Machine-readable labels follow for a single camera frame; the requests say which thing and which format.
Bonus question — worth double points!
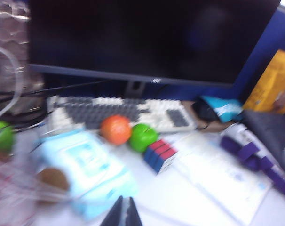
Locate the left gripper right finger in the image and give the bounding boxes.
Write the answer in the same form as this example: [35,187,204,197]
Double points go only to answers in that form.
[123,197,143,226]

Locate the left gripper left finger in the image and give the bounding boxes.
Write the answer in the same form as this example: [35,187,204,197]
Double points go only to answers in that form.
[99,195,123,226]

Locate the light blue mask pack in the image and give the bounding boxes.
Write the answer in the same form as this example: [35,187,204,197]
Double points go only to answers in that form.
[36,130,140,221]

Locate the Rubik's cube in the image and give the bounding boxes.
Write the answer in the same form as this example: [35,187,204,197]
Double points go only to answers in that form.
[143,139,180,175]

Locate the brown kiwi fruit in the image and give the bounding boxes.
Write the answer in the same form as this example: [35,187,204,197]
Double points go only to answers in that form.
[36,168,70,204]

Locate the green apple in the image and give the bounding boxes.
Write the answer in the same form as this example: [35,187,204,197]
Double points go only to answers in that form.
[0,121,16,157]
[129,123,158,153]

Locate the orange fruit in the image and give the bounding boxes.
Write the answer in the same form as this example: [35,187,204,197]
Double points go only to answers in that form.
[100,114,133,145]

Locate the clear plastic document bag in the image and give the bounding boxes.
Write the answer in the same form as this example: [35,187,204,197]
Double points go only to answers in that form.
[166,133,275,226]

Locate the white and grey keyboard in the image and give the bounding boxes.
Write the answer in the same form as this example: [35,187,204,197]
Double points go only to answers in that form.
[46,95,197,132]

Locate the grey monitor stand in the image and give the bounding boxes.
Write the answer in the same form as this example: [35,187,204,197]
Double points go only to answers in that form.
[125,80,145,98]

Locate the black computer mouse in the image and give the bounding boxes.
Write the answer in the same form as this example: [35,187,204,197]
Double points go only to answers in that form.
[191,101,220,122]

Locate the teal snack packet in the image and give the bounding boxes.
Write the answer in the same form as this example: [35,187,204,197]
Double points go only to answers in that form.
[200,95,244,123]

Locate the dark grey cushion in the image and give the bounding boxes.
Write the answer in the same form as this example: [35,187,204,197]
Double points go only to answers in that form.
[240,109,285,170]

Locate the black computer monitor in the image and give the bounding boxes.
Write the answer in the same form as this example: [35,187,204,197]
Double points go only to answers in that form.
[27,0,282,88]

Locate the yellow cardboard box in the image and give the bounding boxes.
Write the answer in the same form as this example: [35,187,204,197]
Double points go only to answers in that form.
[242,48,285,115]

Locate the purple fabric strap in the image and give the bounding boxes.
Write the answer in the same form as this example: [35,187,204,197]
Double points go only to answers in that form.
[219,135,285,204]

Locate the white looped cable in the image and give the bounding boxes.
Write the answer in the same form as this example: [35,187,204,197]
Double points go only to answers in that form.
[0,44,23,121]

